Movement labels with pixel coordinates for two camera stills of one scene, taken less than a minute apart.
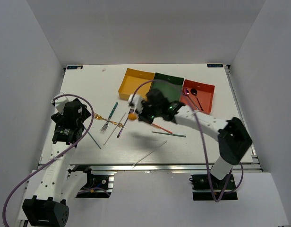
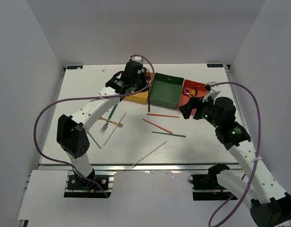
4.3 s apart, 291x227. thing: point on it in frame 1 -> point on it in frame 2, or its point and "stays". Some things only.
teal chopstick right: (169, 134) stays
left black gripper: (58, 118) -> (143, 75)
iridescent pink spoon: (186, 92) stays
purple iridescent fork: (131, 110) -> (149, 76)
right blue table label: (215, 65) stays
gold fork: (98, 117) stays
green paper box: (173, 85) stays
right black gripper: (141, 116) -> (185, 109)
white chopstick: (149, 153) stays
